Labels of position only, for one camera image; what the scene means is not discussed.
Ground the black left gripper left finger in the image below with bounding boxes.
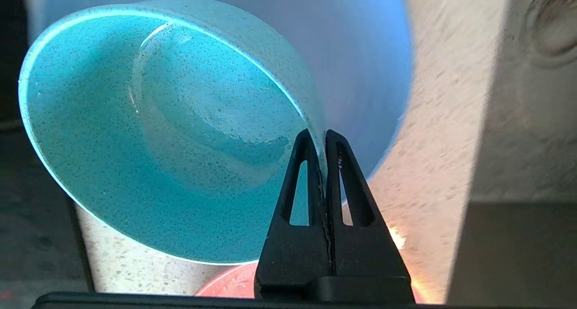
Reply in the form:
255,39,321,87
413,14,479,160
254,129,333,300

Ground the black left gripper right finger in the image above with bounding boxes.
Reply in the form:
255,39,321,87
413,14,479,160
325,129,416,301

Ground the blue-grey plate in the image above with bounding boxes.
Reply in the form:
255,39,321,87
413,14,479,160
40,0,414,180

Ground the teal bowl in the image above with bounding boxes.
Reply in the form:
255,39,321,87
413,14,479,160
18,0,328,266

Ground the stainless steel sink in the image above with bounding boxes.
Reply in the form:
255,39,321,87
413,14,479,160
444,0,577,309

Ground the pink plate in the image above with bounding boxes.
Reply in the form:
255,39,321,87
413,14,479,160
195,262,426,300

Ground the round metal drain strainer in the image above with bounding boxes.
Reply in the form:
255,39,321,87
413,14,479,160
520,0,577,69

